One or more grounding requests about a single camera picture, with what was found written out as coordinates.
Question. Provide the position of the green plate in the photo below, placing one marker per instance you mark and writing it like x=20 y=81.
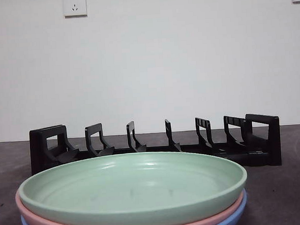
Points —
x=131 y=187

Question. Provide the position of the black plate rack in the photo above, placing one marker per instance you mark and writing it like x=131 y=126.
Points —
x=259 y=156

